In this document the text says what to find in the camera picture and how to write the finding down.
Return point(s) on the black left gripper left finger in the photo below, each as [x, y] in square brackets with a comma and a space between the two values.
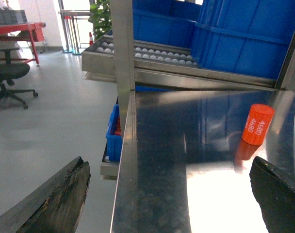
[54, 207]

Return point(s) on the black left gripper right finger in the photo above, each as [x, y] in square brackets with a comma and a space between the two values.
[274, 191]

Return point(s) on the orange cylindrical capacitor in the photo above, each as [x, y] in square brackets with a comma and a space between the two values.
[257, 124]

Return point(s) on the small blue parts bin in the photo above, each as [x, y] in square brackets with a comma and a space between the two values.
[113, 135]

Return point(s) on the black office chair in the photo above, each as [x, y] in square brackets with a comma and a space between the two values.
[10, 71]

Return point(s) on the blue plastic crate near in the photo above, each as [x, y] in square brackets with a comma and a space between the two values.
[249, 37]

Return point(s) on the blue plastic crate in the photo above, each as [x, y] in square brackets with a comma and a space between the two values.
[249, 37]
[168, 22]

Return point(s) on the red white traffic cone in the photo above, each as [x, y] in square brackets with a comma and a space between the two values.
[91, 41]

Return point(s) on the steel roller conveyor rack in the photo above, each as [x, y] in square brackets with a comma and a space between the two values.
[160, 66]

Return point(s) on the green potted plant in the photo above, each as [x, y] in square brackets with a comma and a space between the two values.
[100, 18]

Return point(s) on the blue plastic crate far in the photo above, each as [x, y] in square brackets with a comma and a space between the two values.
[168, 22]

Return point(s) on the red metal frame table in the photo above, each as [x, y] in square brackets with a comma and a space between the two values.
[28, 32]

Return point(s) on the steel workbench upright post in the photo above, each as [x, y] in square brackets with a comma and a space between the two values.
[122, 26]

